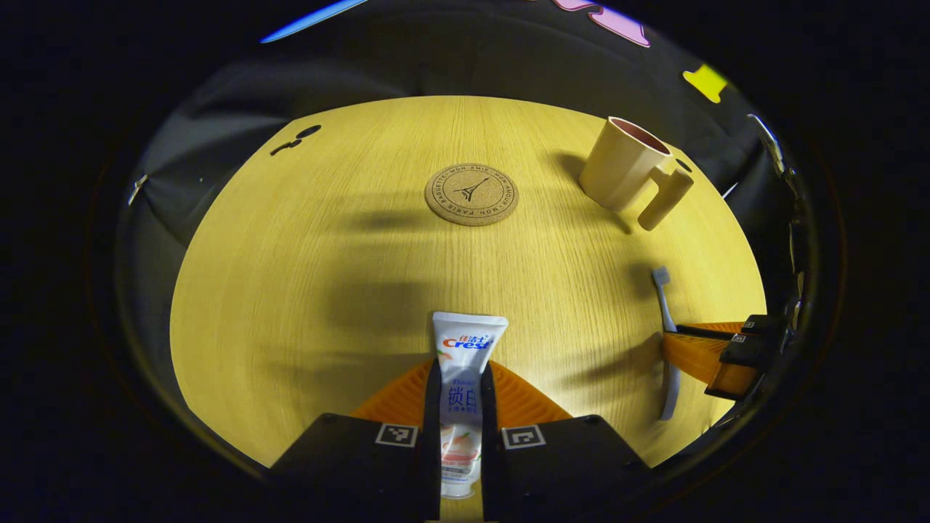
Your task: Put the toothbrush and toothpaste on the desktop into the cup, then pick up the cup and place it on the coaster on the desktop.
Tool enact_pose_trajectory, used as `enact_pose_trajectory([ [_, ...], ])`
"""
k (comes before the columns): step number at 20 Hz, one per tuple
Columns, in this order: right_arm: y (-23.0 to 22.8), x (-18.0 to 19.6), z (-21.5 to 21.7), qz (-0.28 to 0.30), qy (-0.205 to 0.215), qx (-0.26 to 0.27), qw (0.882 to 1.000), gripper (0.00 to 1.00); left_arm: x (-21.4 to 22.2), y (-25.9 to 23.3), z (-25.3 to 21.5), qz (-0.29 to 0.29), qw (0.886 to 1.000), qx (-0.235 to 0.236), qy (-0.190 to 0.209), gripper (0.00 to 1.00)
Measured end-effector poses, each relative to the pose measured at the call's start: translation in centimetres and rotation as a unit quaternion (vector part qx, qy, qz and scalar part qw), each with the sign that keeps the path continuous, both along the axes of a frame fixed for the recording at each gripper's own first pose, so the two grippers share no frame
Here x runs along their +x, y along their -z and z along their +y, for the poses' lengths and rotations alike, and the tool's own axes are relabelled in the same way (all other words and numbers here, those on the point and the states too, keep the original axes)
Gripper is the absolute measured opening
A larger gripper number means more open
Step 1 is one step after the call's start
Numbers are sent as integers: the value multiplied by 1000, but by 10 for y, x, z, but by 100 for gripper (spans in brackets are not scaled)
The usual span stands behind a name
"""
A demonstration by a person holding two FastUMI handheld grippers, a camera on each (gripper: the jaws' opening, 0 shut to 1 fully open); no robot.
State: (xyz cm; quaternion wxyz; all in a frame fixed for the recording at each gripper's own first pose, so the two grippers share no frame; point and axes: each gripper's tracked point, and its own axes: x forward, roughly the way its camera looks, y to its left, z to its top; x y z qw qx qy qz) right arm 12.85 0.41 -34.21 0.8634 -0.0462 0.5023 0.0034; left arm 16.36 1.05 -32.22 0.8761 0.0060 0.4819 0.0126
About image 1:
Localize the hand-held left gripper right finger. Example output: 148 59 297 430
480 360 655 523

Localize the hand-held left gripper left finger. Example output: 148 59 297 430
265 357 442 523

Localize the white toothbrush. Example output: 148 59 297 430
651 266 682 422

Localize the white toothpaste tube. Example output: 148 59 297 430
432 311 509 499

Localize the beige cup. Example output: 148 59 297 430
578 116 695 232

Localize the round cork coaster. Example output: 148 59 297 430
424 163 519 227

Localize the black backdrop cloth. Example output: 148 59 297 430
116 0 800 408

